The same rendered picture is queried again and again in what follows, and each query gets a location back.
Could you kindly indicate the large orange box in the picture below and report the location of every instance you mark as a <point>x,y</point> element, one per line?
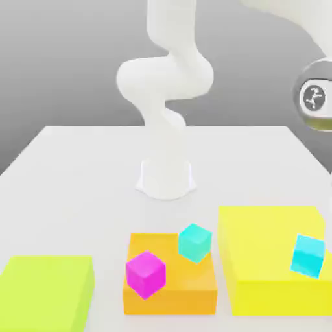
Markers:
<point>186,290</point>

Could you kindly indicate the small cyan cube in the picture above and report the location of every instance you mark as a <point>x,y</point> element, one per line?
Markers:
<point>308,256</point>

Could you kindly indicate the large lime green box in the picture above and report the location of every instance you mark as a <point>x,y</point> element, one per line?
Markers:
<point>44,293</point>

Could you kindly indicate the small magenta cube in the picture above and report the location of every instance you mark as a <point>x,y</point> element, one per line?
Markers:
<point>145,275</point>

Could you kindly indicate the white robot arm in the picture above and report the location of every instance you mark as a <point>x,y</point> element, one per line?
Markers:
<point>166,77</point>

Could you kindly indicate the large yellow box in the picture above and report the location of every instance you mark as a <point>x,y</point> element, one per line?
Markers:
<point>259,246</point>

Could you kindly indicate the small turquoise cube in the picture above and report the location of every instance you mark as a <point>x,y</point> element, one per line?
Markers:
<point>194,242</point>

